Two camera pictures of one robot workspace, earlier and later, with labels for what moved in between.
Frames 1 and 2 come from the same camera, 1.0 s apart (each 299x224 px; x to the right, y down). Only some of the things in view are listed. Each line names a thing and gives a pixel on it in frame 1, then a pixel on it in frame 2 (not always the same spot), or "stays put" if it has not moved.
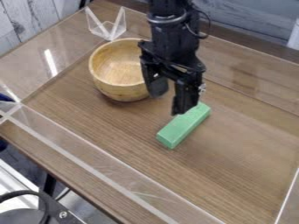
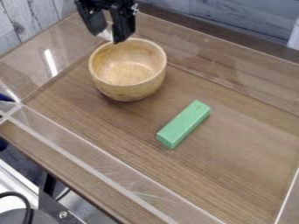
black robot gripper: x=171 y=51 -> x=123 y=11
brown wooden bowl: x=116 y=70 stays put
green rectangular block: x=181 y=125 stays put
